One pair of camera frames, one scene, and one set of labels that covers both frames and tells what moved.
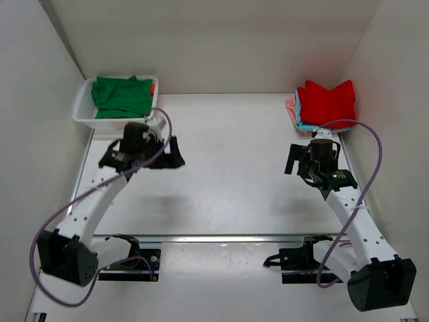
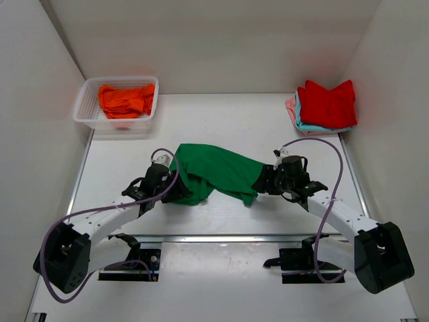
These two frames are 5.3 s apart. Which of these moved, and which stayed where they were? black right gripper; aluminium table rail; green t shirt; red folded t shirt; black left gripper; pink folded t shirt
Moved: black right gripper; green t shirt; black left gripper
Stayed: pink folded t shirt; aluminium table rail; red folded t shirt
